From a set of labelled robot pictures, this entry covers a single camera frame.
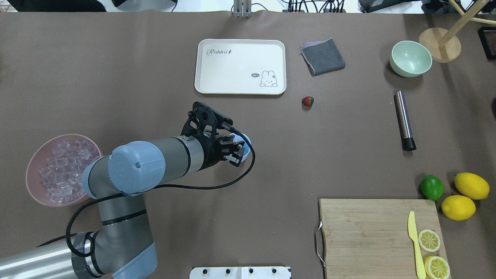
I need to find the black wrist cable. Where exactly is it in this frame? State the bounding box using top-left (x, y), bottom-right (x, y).
top-left (37, 126), bottom-right (256, 258)

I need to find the red strawberry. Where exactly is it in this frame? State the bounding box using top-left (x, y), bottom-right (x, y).
top-left (301, 96), bottom-right (315, 108)

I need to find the mint green bowl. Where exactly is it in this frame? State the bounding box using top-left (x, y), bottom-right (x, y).
top-left (389, 41), bottom-right (433, 78)

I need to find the light blue plastic cup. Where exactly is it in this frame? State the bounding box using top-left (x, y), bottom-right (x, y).
top-left (230, 133), bottom-right (250, 163)

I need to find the yellow plastic knife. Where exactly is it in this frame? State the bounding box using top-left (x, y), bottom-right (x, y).
top-left (407, 211), bottom-right (427, 279)

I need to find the dark brown tray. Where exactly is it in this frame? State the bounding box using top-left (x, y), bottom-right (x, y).
top-left (478, 27), bottom-right (496, 60)

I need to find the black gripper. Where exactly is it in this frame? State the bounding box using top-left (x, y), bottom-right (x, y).
top-left (197, 134), bottom-right (246, 170)

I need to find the cream rabbit tray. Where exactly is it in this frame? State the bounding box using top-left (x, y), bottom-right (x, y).
top-left (194, 39), bottom-right (287, 96)

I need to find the grey folded cloth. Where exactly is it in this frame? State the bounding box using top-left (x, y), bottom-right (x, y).
top-left (300, 38), bottom-right (346, 76)

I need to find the bamboo cutting board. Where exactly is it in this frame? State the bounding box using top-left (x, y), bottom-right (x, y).
top-left (319, 198), bottom-right (443, 279)

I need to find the whole yellow lemon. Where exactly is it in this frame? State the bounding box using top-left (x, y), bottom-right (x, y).
top-left (454, 172), bottom-right (490, 200)
top-left (441, 195), bottom-right (476, 221)

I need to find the pink bowl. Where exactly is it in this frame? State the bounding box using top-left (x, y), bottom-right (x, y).
top-left (25, 134), bottom-right (103, 208)

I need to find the lemon half slice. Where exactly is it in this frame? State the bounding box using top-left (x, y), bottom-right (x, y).
top-left (418, 229), bottom-right (441, 252)
top-left (424, 256), bottom-right (451, 279)

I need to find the clear ice cubes pile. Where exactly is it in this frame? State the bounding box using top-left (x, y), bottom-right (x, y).
top-left (38, 138), bottom-right (101, 205)

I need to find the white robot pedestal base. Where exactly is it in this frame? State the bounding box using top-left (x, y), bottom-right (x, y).
top-left (189, 266), bottom-right (292, 279)

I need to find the green lime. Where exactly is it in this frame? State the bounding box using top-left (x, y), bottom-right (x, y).
top-left (420, 175), bottom-right (444, 201)

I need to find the steel muddler black tip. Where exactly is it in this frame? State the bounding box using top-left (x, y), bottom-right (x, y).
top-left (394, 90), bottom-right (417, 152)

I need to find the aluminium frame post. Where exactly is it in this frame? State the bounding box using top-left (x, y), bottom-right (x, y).
top-left (232, 0), bottom-right (253, 18)

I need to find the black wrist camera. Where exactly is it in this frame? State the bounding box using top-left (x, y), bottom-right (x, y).
top-left (181, 101), bottom-right (233, 137)

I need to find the wooden mug tree stand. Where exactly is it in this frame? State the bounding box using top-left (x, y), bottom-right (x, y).
top-left (418, 0), bottom-right (496, 63)

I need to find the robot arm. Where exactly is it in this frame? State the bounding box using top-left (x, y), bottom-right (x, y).
top-left (1, 132), bottom-right (254, 279)

